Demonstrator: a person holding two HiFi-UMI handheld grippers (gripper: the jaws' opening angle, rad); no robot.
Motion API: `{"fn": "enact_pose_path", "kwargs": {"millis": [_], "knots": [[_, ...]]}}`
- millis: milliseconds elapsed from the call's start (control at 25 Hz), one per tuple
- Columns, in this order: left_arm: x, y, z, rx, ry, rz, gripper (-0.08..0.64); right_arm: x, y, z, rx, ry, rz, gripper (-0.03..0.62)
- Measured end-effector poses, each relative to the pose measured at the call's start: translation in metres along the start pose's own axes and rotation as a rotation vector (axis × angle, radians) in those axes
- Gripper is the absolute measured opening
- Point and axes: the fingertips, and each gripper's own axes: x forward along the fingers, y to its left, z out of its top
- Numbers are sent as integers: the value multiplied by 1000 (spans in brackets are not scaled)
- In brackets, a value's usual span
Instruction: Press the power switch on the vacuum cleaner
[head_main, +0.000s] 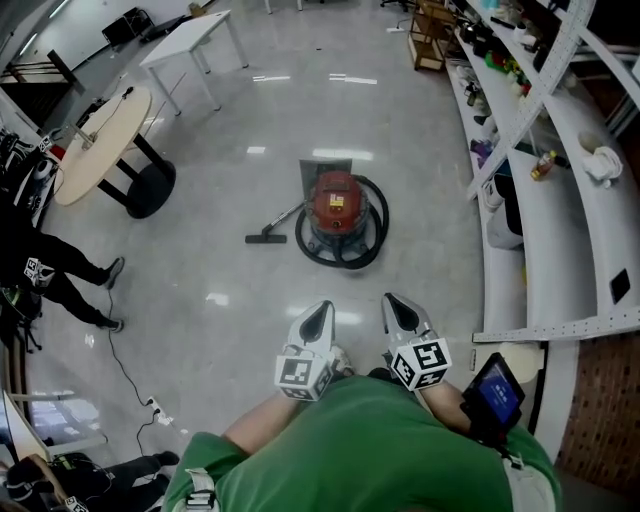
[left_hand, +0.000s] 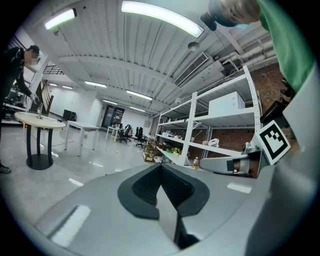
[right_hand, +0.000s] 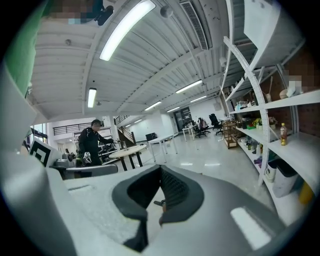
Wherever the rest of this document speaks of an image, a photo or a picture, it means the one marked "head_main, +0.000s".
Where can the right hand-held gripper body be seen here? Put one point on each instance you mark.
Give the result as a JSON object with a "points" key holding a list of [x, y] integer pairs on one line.
{"points": [[422, 362]]}

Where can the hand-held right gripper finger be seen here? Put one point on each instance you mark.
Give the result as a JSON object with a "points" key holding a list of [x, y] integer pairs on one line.
{"points": [[424, 324], [387, 320]]}

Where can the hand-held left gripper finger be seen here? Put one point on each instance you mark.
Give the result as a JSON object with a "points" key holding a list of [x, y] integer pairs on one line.
{"points": [[295, 335], [329, 325]]}

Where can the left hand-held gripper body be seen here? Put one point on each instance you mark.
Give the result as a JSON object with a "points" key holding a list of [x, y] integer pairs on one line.
{"points": [[297, 372]]}

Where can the red vacuum cleaner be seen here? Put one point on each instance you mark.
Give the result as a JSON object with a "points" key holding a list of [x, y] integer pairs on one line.
{"points": [[335, 205]]}

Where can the person's right forearm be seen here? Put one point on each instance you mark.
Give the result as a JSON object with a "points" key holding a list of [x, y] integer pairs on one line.
{"points": [[445, 405]]}

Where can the white shoulder bag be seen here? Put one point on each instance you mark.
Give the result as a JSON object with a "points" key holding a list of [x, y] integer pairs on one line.
{"points": [[530, 485]]}

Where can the black forearm screen device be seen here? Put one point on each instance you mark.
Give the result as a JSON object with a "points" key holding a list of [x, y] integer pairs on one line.
{"points": [[492, 395]]}

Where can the person's left forearm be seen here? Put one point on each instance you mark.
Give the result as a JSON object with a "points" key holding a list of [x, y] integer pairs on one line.
{"points": [[260, 425]]}

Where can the person's left shoe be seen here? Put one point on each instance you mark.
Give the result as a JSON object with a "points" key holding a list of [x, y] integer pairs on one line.
{"points": [[342, 360]]}

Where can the person's black shorts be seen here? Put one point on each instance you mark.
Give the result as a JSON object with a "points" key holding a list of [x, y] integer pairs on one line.
{"points": [[381, 375]]}

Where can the white bucket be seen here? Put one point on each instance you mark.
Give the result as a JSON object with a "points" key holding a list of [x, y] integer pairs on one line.
{"points": [[520, 362]]}

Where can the person's green shirt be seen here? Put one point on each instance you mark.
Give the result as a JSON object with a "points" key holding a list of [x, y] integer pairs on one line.
{"points": [[360, 450]]}

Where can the yellow object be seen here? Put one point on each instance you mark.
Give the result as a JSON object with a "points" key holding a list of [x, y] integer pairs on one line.
{"points": [[523, 275]]}

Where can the white power strip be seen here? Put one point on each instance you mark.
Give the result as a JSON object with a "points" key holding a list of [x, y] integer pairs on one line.
{"points": [[157, 410], [395, 27]]}

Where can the white black small appliance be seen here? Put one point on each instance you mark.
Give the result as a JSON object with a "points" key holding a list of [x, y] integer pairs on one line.
{"points": [[492, 192]]}

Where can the grey flat board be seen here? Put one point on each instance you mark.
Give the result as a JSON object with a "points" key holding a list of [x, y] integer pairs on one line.
{"points": [[310, 170]]}

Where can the white shelving rack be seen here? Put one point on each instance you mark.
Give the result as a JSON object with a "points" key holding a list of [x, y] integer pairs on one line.
{"points": [[550, 225]]}

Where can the purple cloth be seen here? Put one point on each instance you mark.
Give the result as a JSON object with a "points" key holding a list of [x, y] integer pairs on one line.
{"points": [[481, 152]]}

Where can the amber drink bottle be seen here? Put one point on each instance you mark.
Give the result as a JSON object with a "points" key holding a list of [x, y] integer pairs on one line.
{"points": [[544, 165]]}

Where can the black flat phone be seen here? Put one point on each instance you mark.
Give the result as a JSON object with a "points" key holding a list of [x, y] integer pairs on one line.
{"points": [[620, 286]]}

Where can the beige round bowl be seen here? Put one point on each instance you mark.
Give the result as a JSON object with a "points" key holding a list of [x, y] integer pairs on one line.
{"points": [[589, 141]]}

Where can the colourful toy pile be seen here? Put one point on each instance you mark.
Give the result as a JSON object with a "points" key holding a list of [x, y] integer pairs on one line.
{"points": [[507, 67]]}

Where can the round wooden table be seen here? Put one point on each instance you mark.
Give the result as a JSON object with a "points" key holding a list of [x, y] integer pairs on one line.
{"points": [[100, 145]]}

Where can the metal stand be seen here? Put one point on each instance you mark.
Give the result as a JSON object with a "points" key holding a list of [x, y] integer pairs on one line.
{"points": [[86, 139]]}

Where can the wooden cart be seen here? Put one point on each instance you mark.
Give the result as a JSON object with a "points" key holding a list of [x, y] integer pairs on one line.
{"points": [[430, 35]]}

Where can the small black microphone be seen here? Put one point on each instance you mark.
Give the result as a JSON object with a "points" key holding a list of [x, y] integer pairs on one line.
{"points": [[128, 91]]}

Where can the white rectangular table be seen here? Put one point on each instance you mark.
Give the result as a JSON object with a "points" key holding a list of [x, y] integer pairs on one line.
{"points": [[190, 37]]}

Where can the black equipment case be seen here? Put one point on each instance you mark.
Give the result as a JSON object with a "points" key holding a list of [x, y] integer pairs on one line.
{"points": [[127, 25]]}

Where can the dark stair railing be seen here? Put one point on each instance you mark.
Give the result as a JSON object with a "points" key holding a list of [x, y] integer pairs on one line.
{"points": [[40, 75]]}

